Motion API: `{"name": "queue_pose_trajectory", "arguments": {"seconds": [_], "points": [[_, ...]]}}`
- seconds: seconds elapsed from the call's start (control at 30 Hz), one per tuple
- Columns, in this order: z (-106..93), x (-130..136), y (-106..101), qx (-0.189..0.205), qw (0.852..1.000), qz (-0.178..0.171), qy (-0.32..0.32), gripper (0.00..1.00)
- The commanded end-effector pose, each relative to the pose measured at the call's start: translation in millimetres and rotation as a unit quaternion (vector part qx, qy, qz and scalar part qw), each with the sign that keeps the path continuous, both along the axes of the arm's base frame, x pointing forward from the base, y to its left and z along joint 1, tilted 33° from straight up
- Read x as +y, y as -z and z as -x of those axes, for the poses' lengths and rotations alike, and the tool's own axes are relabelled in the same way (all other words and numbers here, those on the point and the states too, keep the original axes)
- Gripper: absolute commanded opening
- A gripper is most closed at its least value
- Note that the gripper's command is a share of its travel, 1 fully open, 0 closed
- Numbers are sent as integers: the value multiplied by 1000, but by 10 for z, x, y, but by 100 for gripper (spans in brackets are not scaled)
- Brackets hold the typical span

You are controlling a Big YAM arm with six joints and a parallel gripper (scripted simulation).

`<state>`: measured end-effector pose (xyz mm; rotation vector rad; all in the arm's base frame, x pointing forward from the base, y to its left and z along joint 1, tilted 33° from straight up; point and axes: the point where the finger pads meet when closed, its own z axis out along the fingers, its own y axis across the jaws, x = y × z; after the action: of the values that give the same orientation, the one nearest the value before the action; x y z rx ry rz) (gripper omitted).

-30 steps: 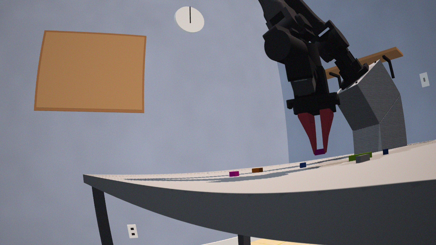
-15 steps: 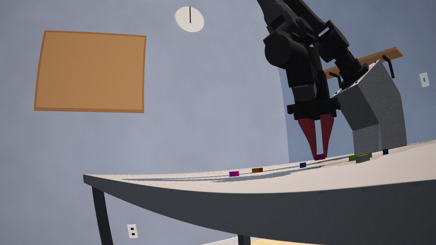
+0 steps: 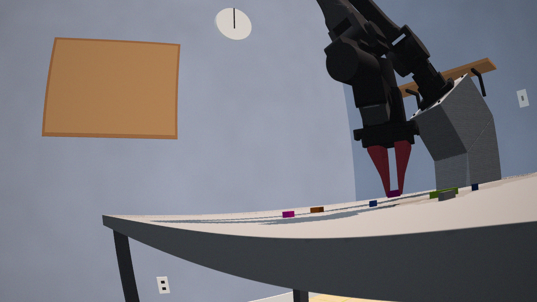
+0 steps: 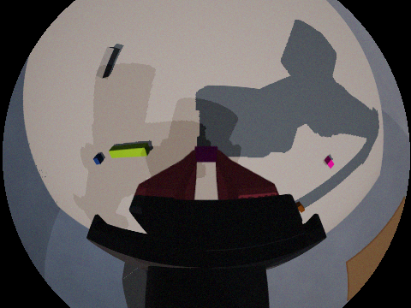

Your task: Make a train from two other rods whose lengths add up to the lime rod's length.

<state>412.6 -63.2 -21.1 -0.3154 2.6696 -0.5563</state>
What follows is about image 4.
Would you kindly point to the brown rectangular block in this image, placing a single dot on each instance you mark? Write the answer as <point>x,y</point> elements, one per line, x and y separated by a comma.
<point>300,206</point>

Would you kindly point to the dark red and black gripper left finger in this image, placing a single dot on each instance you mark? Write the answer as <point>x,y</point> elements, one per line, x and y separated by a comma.
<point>173,181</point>

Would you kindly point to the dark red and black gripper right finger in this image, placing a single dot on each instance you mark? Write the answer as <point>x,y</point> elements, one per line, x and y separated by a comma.
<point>240,182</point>

